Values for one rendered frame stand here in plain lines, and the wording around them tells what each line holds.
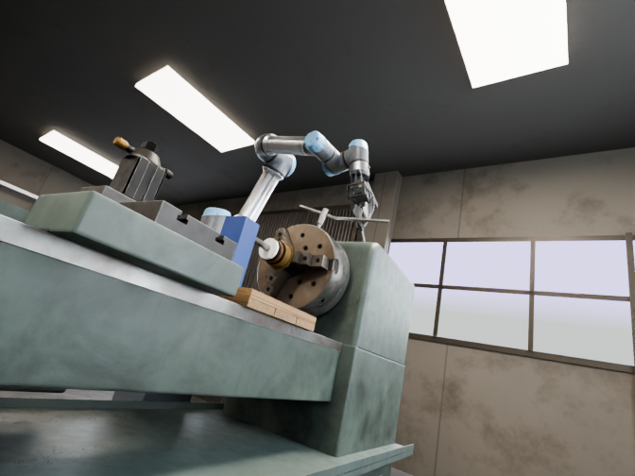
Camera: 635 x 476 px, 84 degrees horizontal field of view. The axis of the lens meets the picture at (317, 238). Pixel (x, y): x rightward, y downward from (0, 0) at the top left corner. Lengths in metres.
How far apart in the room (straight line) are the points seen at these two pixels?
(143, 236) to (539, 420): 3.21
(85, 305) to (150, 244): 0.12
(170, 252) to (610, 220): 3.57
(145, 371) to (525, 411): 3.08
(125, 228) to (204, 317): 0.26
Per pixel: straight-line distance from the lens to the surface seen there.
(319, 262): 1.12
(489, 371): 3.49
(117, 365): 0.64
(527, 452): 3.45
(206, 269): 0.62
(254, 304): 0.80
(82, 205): 0.52
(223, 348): 0.77
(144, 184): 0.88
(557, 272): 3.59
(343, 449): 1.26
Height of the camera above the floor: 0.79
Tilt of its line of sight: 19 degrees up
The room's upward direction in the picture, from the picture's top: 14 degrees clockwise
